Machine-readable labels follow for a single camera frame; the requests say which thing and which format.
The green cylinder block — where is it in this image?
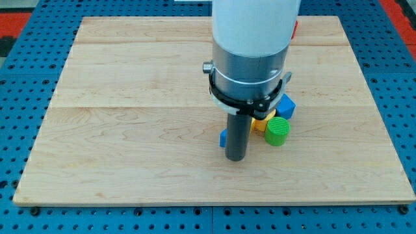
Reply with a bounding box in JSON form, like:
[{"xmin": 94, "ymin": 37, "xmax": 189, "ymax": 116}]
[{"xmin": 265, "ymin": 117, "xmax": 291, "ymax": 146}]

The red block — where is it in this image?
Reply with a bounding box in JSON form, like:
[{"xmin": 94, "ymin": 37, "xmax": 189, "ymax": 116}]
[{"xmin": 291, "ymin": 20, "xmax": 298, "ymax": 40}]

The blue cube block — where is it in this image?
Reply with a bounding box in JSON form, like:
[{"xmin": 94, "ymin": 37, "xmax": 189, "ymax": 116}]
[{"xmin": 275, "ymin": 94, "xmax": 296, "ymax": 120}]

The black clamp ring with bolt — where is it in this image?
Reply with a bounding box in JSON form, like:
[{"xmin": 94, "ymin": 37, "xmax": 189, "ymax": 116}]
[{"xmin": 202, "ymin": 60, "xmax": 293, "ymax": 121}]

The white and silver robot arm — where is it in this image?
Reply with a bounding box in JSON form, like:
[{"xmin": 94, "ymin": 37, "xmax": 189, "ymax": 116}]
[{"xmin": 212, "ymin": 0, "xmax": 300, "ymax": 100}]

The yellow heart block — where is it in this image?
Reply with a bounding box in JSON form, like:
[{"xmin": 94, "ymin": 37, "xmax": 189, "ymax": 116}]
[{"xmin": 250, "ymin": 110, "xmax": 276, "ymax": 132}]

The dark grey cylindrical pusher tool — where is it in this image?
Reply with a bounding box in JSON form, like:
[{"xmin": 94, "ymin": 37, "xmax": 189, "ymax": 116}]
[{"xmin": 225, "ymin": 114, "xmax": 252, "ymax": 161}]

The light wooden board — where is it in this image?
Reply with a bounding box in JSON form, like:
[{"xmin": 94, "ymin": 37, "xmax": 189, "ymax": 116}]
[{"xmin": 13, "ymin": 16, "xmax": 415, "ymax": 207}]

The blue triangle block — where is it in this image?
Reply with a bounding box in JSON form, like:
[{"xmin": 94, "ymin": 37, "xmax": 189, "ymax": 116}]
[{"xmin": 219, "ymin": 129, "xmax": 228, "ymax": 148}]

